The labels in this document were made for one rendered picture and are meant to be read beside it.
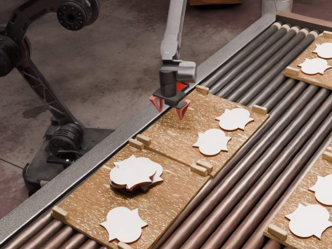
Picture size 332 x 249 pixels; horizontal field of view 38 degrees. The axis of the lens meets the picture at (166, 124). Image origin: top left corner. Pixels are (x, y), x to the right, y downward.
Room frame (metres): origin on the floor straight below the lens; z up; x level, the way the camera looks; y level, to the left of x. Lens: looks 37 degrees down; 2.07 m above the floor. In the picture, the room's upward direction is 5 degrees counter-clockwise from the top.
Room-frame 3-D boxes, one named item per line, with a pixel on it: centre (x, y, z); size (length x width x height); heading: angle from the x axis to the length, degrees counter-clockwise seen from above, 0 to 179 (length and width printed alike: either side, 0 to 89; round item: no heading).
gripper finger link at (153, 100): (1.46, 0.01, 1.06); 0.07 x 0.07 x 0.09; 50
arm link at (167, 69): (1.43, -0.03, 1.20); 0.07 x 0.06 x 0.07; 76
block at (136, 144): (1.37, 0.11, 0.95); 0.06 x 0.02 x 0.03; 52
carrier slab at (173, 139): (1.46, -0.14, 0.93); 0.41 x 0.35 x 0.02; 140
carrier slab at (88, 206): (1.13, 0.13, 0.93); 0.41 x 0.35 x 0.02; 142
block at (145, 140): (1.39, 0.09, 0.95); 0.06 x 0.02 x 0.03; 50
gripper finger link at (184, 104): (1.41, -0.05, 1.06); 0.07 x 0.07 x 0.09; 50
